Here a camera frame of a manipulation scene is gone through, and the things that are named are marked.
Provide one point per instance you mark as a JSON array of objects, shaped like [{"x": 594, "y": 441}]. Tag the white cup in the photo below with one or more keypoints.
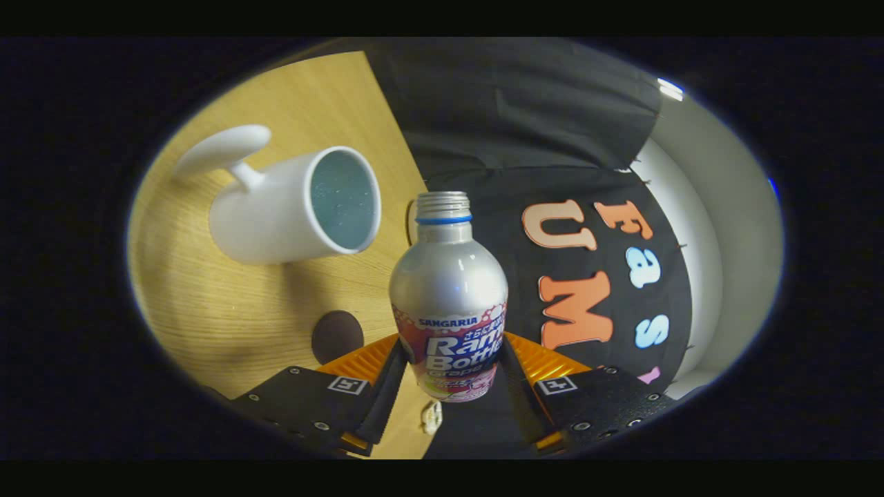
[{"x": 269, "y": 214}]

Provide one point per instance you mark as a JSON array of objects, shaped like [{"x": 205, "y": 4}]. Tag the silver juice bottle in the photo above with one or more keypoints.
[{"x": 447, "y": 283}]

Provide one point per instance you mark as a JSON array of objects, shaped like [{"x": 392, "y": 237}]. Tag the fluorescent ceiling light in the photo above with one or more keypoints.
[{"x": 670, "y": 90}]

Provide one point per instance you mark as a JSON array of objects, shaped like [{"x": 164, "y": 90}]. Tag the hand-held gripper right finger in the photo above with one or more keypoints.
[{"x": 521, "y": 404}]

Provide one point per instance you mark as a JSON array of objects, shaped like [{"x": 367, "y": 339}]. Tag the white divided condiment dish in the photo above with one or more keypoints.
[{"x": 432, "y": 417}]

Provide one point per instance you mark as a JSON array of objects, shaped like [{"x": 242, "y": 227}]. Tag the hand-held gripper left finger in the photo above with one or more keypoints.
[{"x": 387, "y": 400}]

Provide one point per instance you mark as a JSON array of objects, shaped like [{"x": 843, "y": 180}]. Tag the black backdrop cloth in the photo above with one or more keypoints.
[{"x": 525, "y": 117}]

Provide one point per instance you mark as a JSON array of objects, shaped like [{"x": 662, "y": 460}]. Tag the wooden table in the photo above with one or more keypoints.
[{"x": 228, "y": 310}]

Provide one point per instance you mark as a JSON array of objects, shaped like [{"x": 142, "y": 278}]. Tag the dark brown round coaster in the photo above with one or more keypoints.
[{"x": 337, "y": 337}]

